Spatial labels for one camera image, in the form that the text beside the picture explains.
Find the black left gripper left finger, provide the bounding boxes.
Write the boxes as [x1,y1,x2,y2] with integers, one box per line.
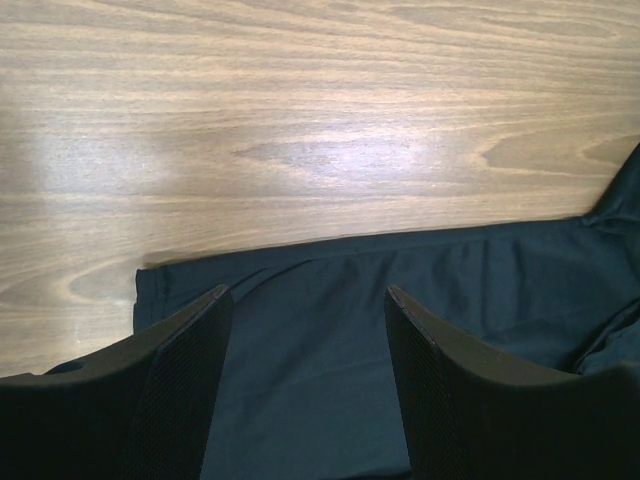
[1,285,233,479]

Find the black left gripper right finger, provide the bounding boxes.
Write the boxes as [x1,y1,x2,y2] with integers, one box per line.
[384,287,639,479]

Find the black t shirt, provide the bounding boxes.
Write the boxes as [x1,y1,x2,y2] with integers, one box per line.
[133,154,639,479]

